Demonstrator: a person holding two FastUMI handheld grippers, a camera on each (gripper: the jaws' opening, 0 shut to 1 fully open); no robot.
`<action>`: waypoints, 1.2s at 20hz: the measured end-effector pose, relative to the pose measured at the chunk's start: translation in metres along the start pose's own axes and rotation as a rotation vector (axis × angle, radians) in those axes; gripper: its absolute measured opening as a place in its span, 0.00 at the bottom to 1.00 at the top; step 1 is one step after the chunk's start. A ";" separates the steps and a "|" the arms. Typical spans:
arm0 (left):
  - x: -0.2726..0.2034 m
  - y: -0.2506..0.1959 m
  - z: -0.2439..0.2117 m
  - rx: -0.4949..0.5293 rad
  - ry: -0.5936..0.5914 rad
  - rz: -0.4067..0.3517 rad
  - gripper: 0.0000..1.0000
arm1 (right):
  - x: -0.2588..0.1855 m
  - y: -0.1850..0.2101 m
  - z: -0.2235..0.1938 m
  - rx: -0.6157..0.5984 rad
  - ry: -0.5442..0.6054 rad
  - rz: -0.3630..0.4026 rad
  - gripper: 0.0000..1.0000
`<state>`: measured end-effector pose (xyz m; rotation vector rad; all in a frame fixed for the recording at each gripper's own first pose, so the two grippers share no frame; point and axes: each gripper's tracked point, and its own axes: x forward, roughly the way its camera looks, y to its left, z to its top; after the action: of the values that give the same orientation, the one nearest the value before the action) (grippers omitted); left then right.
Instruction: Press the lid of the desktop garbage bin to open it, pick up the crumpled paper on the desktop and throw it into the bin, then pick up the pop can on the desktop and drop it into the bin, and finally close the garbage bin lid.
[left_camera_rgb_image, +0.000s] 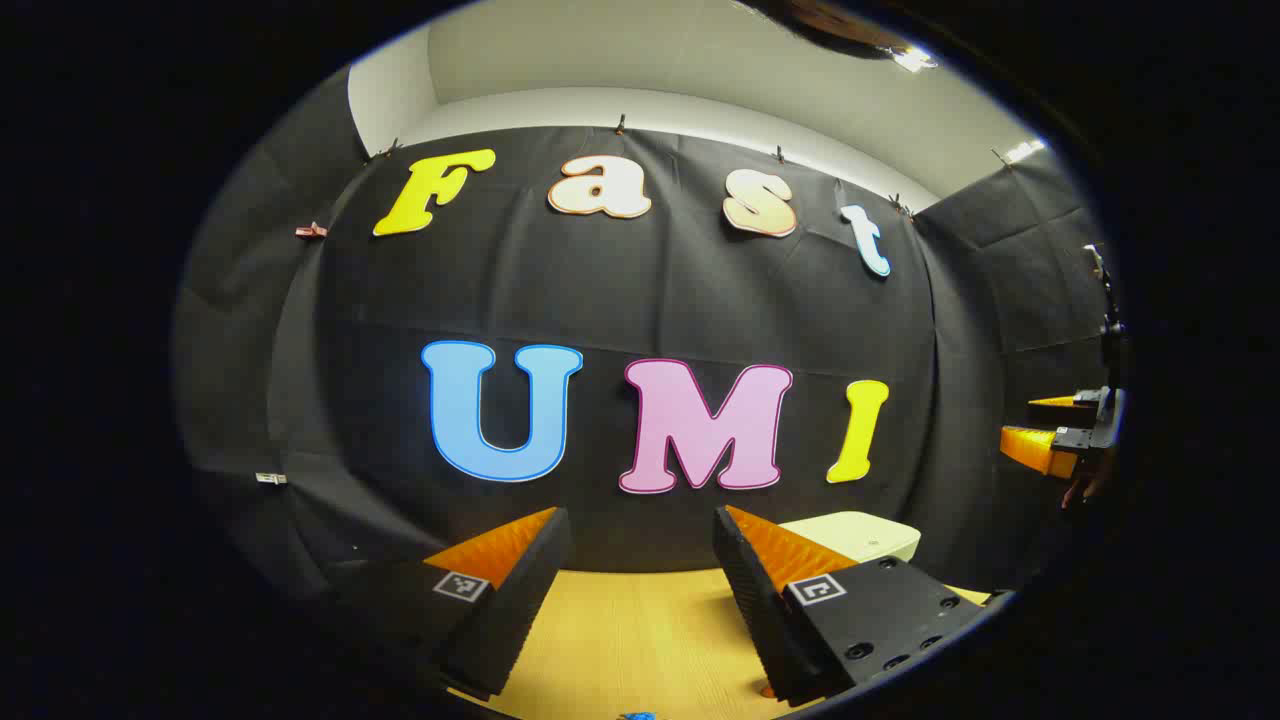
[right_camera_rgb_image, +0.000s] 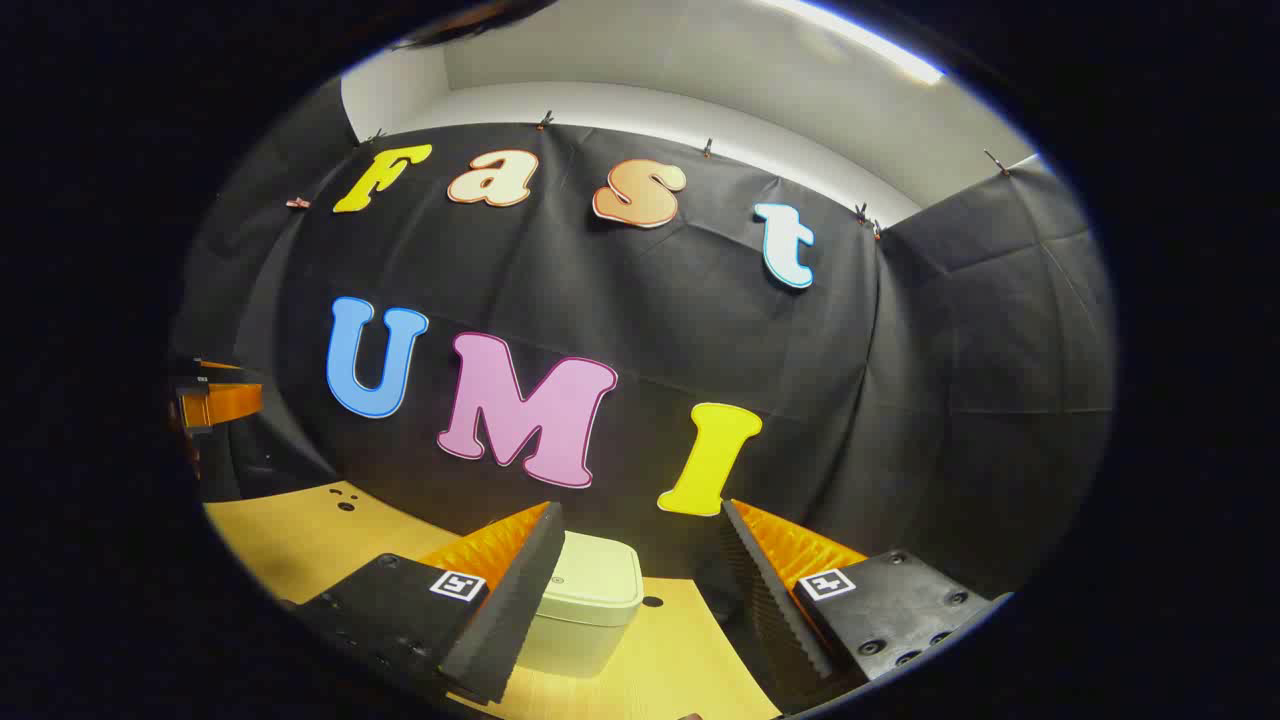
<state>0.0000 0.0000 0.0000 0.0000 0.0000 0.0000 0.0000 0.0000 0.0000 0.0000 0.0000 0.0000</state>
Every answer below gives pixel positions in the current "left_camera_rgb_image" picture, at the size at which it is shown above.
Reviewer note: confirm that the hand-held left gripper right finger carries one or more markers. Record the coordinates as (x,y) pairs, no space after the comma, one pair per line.
(745,590)

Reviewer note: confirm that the small red clip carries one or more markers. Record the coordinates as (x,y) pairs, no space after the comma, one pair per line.
(311,231)

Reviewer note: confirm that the wooden desktop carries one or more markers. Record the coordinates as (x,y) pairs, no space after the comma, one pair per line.
(640,640)

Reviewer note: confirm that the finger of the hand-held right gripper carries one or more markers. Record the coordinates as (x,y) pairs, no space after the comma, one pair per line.
(1055,402)
(1035,447)

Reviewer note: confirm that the pale green desktop garbage bin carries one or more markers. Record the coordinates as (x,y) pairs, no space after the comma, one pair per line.
(860,535)

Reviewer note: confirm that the ceiling light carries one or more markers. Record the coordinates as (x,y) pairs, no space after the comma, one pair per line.
(912,58)
(1025,150)

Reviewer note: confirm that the small white clip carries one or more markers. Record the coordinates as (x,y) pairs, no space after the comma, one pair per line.
(270,478)

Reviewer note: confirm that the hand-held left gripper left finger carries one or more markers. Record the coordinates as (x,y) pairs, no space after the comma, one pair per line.
(535,580)

